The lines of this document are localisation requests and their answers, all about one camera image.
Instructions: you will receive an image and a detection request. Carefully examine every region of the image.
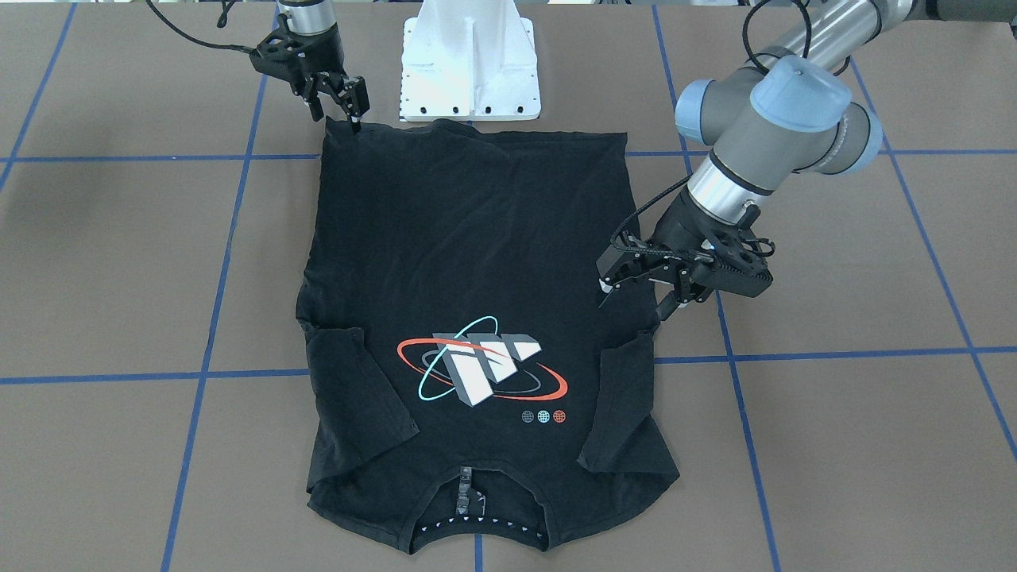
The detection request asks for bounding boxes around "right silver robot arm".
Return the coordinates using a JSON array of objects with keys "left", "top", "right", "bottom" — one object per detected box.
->
[{"left": 249, "top": 1, "right": 370, "bottom": 133}]

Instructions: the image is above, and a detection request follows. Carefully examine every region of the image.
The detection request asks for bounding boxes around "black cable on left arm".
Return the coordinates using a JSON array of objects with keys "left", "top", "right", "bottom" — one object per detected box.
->
[{"left": 608, "top": 0, "right": 815, "bottom": 263}]

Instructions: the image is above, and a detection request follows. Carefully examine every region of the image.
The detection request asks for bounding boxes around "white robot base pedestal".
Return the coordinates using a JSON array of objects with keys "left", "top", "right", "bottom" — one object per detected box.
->
[{"left": 399, "top": 1, "right": 542, "bottom": 122}]

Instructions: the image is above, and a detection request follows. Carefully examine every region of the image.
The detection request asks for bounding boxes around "black graphic t-shirt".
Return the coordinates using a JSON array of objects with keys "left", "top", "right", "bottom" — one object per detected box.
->
[{"left": 296, "top": 120, "right": 679, "bottom": 554}]

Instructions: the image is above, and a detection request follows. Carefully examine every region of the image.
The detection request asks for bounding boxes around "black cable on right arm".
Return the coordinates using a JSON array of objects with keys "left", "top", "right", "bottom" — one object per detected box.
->
[{"left": 145, "top": 0, "right": 263, "bottom": 58}]

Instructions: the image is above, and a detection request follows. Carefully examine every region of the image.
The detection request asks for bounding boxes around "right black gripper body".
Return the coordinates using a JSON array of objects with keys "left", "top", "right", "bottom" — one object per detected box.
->
[{"left": 249, "top": 23, "right": 346, "bottom": 98}]

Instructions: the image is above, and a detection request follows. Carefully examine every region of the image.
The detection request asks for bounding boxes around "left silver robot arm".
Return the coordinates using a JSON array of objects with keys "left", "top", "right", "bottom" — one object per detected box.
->
[{"left": 597, "top": 1, "right": 1015, "bottom": 319}]

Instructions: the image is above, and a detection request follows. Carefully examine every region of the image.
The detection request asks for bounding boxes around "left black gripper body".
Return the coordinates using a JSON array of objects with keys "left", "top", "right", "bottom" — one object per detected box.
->
[{"left": 596, "top": 191, "right": 774, "bottom": 300}]

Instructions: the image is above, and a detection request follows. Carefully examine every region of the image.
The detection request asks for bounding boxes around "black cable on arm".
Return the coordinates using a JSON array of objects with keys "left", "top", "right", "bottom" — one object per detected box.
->
[
  {"left": 145, "top": 0, "right": 263, "bottom": 58},
  {"left": 608, "top": 0, "right": 815, "bottom": 263}
]

